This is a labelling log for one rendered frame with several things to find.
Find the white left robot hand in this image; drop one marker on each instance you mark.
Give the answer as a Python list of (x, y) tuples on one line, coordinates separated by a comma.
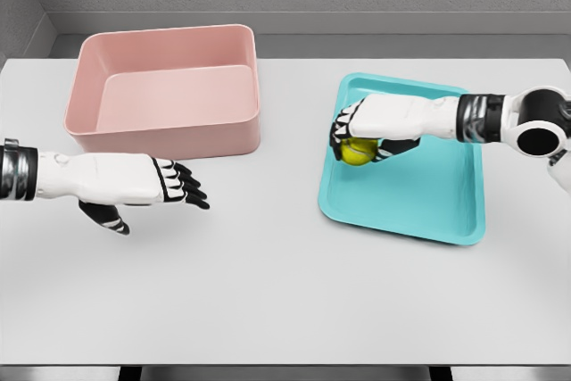
[(120, 178)]

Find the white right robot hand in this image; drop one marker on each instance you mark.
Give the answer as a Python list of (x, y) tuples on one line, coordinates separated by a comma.
[(392, 115)]

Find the yellow-green tennis ball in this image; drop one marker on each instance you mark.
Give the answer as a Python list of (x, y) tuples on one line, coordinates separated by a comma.
[(358, 151)]

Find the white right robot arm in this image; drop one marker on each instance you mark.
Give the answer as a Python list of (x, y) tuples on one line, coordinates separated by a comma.
[(499, 120)]

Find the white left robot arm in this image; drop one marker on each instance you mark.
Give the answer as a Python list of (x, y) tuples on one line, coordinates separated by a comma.
[(40, 175)]

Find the blue plastic tray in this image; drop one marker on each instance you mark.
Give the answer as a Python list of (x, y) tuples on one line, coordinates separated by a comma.
[(410, 193)]

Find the pink plastic basket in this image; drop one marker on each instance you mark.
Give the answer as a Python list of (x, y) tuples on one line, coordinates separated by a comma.
[(169, 95)]

